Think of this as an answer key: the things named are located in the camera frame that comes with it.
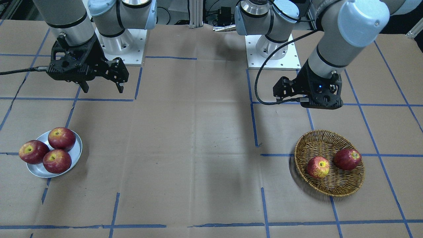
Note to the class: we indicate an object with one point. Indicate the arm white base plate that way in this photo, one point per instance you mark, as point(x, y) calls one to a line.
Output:
point(138, 49)
point(290, 56)

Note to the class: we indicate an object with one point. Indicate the dark red apple in basket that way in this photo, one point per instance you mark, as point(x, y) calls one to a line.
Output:
point(347, 159)

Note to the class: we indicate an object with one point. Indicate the yellow red apple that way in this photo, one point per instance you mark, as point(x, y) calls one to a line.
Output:
point(318, 167)

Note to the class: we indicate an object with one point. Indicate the light blue plate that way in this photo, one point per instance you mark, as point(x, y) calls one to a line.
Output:
point(75, 154)

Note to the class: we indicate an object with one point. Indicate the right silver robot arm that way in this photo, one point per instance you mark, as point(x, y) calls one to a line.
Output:
point(110, 17)

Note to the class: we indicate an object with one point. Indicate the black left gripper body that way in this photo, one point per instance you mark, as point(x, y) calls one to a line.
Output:
point(304, 80)

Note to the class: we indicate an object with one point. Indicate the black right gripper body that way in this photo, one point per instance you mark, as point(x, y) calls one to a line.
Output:
point(96, 55)

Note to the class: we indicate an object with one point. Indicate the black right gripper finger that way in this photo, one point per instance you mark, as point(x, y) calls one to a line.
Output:
point(84, 86)
point(120, 87)

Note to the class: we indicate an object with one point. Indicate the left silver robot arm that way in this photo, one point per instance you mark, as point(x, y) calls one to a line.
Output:
point(348, 25)

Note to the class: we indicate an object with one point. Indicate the red apple on plate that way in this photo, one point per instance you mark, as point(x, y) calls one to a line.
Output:
point(57, 161)
point(33, 152)
point(61, 138)

